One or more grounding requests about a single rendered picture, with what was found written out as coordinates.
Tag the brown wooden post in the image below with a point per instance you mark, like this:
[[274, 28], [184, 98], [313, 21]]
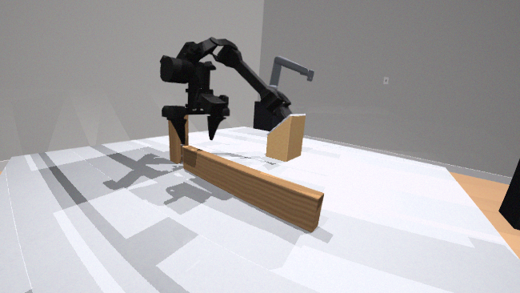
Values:
[[175, 142]]

